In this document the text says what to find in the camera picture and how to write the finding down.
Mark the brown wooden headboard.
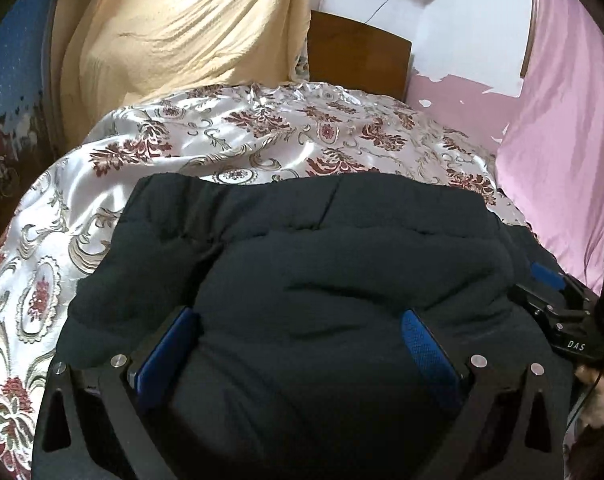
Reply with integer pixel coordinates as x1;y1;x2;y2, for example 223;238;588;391
308;11;412;101

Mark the pink curtain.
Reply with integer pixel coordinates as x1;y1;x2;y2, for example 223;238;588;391
408;0;604;288

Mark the dark green large garment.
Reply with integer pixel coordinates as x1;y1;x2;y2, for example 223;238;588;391
56;172;572;479

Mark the person's right hand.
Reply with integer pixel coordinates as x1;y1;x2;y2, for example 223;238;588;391
575;364;604;429

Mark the blue floral fabric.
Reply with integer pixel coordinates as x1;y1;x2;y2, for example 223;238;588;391
0;0;56;239

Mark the floral satin bedspread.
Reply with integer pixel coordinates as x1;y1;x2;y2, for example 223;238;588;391
0;82;524;479

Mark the yellow draped cloth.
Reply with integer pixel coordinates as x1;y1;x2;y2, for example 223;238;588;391
59;0;311;151

